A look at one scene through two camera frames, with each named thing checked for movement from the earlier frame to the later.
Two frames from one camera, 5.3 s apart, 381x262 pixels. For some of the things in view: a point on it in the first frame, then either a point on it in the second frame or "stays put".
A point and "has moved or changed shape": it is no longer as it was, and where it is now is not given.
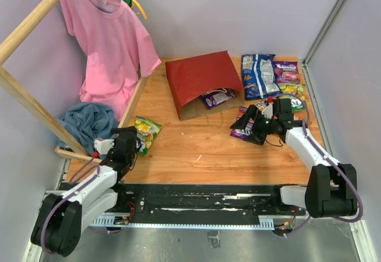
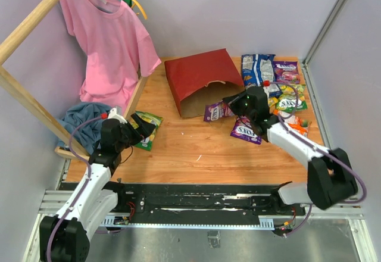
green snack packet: [146, 131] has moved or changed shape
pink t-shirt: [114, 45] stays put
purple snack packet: [286, 72] stays put
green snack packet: [297, 103] stays put
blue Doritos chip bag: [259, 76] stays put
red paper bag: [191, 78] stays put
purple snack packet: [216, 97] -> [215, 111]
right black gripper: [256, 137] -> [233, 101]
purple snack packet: [240, 133] stays put
